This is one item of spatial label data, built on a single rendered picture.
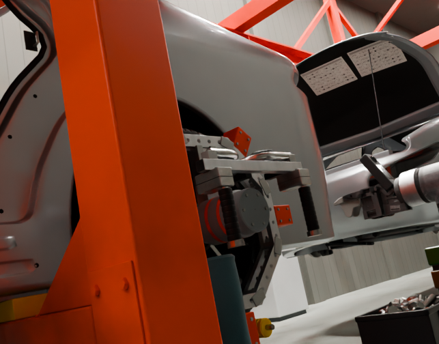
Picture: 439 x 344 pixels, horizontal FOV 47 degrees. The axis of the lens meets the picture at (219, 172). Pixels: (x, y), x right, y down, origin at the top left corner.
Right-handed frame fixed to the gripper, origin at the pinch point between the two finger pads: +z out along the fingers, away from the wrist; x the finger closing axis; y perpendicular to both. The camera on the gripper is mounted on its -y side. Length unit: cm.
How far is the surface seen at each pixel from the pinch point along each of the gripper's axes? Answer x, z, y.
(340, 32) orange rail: 576, 271, -322
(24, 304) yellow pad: -73, 45, 12
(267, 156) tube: -10.9, 12.6, -16.8
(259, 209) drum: -15.3, 15.9, -2.0
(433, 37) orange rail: 574, 141, -246
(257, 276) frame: -1.0, 34.8, 16.4
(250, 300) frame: -10.0, 31.5, 22.8
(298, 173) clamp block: -2.8, 9.1, -10.7
